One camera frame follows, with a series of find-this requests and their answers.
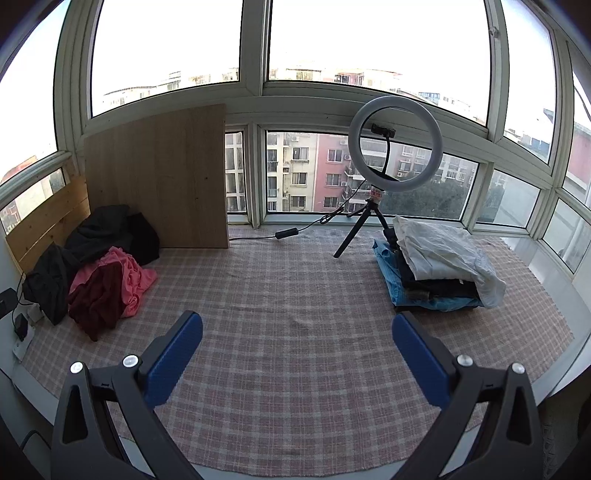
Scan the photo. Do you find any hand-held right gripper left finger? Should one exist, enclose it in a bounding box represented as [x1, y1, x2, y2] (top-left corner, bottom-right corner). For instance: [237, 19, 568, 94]
[51, 310, 204, 480]

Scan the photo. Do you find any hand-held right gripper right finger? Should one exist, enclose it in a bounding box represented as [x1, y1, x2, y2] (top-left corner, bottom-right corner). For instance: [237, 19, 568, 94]
[392, 311, 541, 480]

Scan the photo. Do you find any pink t-shirt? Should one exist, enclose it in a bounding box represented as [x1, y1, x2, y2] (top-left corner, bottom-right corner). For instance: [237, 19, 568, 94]
[69, 246, 158, 319]

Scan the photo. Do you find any black folded garment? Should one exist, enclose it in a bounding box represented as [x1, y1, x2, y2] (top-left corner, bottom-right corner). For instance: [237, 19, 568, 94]
[385, 228, 481, 301]

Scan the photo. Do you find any dark red garment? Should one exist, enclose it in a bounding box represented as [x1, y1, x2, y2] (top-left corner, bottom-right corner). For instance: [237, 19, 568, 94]
[68, 261, 127, 342]

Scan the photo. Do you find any blue folded garment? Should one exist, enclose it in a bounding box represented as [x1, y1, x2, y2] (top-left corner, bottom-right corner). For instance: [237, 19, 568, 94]
[373, 239, 483, 311]

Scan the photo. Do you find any white folded garment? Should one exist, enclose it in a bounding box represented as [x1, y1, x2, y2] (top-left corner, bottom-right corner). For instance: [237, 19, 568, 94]
[392, 215, 507, 309]

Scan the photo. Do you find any pink plaid blanket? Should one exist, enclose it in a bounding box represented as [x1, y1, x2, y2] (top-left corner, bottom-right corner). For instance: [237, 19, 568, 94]
[21, 226, 575, 467]

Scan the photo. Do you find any dark grey garment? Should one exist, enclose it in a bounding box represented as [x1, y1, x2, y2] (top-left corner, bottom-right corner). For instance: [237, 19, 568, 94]
[22, 204, 134, 326]

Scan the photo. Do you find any white power strip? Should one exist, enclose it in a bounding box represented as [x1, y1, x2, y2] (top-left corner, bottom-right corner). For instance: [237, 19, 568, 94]
[13, 302, 44, 361]

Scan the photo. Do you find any light wooden board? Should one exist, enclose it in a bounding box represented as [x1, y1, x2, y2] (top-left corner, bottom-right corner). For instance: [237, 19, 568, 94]
[84, 104, 230, 250]

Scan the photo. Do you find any pine plank panel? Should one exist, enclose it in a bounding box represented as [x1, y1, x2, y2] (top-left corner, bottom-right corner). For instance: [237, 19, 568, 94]
[7, 173, 90, 273]

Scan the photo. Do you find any black phone holder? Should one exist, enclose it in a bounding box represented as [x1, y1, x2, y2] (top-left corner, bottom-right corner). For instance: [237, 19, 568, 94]
[370, 124, 400, 181]

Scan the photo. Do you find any black ring light cable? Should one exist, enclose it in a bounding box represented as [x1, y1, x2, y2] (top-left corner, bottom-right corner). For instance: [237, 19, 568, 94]
[229, 178, 370, 241]

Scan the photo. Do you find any white ring light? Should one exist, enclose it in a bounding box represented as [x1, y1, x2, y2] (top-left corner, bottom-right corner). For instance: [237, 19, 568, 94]
[348, 96, 444, 181]

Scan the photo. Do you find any white window frame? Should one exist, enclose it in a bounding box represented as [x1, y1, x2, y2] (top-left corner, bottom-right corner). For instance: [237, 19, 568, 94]
[0, 0, 591, 278]

